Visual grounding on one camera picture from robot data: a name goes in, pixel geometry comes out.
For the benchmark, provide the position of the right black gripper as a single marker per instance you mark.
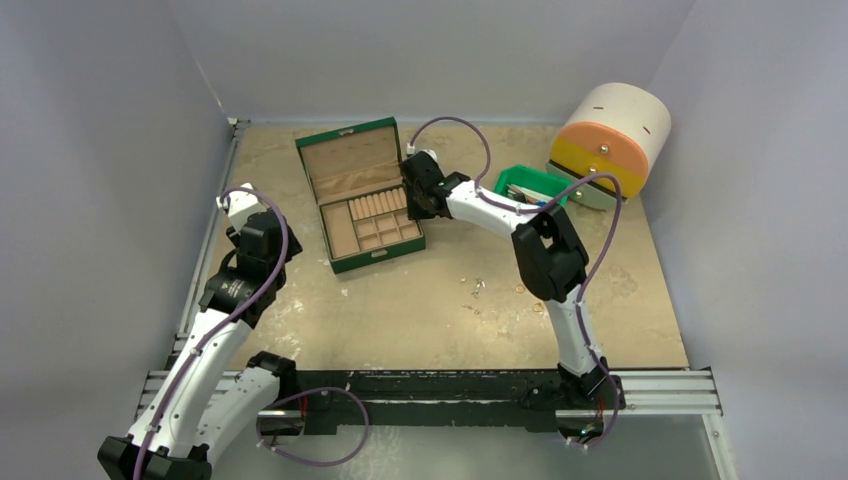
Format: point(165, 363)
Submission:
point(416, 188)

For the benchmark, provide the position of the green jewelry box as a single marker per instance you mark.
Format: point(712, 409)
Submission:
point(352, 161)

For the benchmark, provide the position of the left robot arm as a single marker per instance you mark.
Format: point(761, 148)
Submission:
point(184, 430)

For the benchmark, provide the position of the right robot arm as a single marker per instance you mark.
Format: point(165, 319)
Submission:
point(552, 261)

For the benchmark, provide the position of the green plastic bin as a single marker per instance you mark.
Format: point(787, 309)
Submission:
point(521, 187)

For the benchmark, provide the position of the silver earring cluster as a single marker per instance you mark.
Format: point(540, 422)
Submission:
point(477, 283)

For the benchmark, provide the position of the round drawer cabinet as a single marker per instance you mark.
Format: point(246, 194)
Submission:
point(619, 129)

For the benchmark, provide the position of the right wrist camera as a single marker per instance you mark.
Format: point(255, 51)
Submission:
point(427, 153)

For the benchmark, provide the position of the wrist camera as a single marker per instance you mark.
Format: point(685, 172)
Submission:
point(427, 153)
point(240, 205)

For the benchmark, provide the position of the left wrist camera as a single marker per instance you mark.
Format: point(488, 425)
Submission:
point(240, 205)

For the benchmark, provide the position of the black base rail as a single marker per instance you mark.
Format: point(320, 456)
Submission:
point(536, 400)

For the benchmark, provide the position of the aluminium frame rail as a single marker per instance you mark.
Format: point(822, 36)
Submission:
point(239, 126)

